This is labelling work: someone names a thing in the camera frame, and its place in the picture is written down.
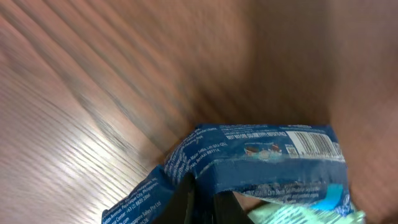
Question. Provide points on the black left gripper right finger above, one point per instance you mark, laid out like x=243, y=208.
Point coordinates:
x=227, y=210

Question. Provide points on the blue cookie pack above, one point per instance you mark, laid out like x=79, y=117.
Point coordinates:
x=286, y=164

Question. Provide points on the mint green snack packet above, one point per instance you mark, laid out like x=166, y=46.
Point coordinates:
x=288, y=214

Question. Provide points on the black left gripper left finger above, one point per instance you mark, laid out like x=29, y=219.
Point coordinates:
x=180, y=208

